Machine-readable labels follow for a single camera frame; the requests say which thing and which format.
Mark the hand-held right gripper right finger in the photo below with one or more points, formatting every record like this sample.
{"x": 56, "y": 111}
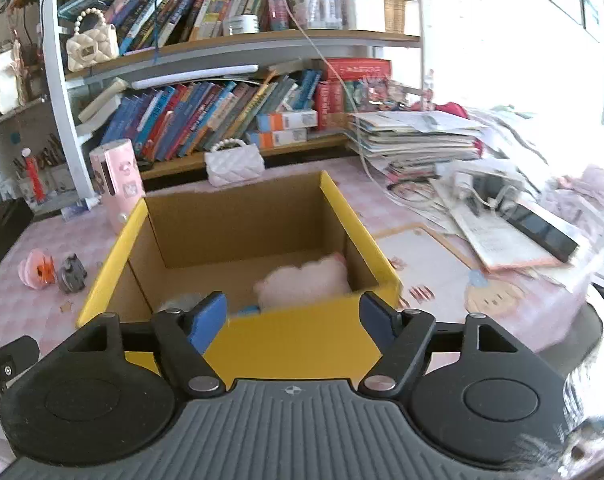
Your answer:
{"x": 379, "y": 322}

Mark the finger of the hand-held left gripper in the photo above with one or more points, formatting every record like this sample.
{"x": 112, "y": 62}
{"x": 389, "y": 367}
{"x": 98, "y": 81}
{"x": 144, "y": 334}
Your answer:
{"x": 11, "y": 360}

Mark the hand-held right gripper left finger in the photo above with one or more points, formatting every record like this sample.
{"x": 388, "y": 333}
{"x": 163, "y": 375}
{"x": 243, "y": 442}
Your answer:
{"x": 206, "y": 322}

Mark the yellow cardboard box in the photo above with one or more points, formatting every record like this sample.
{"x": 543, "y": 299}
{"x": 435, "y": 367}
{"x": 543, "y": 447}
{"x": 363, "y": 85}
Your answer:
{"x": 282, "y": 345}

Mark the pink plush toy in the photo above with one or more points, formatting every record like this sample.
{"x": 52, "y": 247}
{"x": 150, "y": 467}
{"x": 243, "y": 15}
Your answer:
{"x": 307, "y": 280}

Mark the cartoon printed board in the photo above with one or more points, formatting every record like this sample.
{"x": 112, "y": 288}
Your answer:
{"x": 432, "y": 265}

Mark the pink shell toy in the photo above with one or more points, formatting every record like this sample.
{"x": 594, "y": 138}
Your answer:
{"x": 29, "y": 270}

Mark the orange hair claw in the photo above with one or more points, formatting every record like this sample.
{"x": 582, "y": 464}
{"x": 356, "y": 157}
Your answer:
{"x": 46, "y": 270}

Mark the black box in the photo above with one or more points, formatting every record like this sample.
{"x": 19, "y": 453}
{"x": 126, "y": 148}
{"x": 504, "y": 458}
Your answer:
{"x": 4, "y": 240}

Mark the open booklet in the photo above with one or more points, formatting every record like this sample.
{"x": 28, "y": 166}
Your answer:
{"x": 497, "y": 240}

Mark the white quilted purse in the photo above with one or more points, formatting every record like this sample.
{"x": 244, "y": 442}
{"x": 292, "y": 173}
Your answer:
{"x": 234, "y": 165}

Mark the white charger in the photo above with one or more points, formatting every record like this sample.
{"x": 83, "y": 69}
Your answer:
{"x": 464, "y": 182}

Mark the pink cylindrical humidifier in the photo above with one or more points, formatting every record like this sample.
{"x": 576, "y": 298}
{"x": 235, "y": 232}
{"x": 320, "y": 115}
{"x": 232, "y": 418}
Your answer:
{"x": 121, "y": 180}

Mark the stack of papers and notebooks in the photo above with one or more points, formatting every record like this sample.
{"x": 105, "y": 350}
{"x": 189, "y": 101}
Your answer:
{"x": 417, "y": 140}

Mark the black smartphone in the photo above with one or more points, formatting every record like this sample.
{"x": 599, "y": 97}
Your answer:
{"x": 544, "y": 232}

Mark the orange white carton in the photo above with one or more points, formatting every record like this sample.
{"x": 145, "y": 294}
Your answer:
{"x": 279, "y": 138}
{"x": 289, "y": 120}

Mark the dark fuzzy cloth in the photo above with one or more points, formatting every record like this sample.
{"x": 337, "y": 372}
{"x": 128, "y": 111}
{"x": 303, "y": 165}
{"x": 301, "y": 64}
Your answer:
{"x": 582, "y": 360}

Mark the row of leaning colourful books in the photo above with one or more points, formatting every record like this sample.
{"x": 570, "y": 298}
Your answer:
{"x": 206, "y": 110}

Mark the thick red book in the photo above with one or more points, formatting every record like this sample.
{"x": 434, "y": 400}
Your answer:
{"x": 328, "y": 105}

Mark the red pink cloth item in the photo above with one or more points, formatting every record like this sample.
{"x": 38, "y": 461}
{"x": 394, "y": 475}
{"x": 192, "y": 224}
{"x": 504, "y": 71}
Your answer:
{"x": 444, "y": 107}

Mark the colourful card set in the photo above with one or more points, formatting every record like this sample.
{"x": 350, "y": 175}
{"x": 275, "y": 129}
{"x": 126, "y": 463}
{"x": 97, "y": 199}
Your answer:
{"x": 382, "y": 91}

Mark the cream book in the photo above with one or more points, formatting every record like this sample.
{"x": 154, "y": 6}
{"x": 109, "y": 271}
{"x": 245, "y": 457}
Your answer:
{"x": 101, "y": 102}

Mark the rolled white paper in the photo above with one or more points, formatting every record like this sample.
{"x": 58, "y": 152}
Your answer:
{"x": 196, "y": 76}

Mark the pink fluffy cloth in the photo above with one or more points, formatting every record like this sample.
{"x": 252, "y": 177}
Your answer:
{"x": 587, "y": 185}

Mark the red dictionary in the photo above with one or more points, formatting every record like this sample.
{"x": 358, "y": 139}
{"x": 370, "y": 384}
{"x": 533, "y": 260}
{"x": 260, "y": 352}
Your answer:
{"x": 357, "y": 67}

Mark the white bookshelf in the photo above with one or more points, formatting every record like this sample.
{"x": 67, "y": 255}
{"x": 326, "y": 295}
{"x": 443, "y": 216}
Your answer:
{"x": 61, "y": 100}

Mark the white decorated bag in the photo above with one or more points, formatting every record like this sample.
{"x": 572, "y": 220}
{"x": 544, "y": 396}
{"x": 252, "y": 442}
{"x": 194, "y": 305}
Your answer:
{"x": 7, "y": 80}

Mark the white jar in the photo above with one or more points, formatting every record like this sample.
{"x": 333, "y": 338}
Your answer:
{"x": 240, "y": 25}

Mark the cream quilted purse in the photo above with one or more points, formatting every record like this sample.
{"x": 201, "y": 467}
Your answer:
{"x": 91, "y": 45}

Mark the white pen holder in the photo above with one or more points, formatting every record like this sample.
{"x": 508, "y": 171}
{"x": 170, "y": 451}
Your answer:
{"x": 364, "y": 12}

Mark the clear pen holder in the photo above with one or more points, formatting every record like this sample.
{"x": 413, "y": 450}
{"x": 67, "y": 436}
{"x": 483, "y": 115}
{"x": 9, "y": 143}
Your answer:
{"x": 322, "y": 12}

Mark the row of tall shelf books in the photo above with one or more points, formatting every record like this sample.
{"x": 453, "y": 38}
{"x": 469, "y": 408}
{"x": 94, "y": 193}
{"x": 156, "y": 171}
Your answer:
{"x": 191, "y": 0}

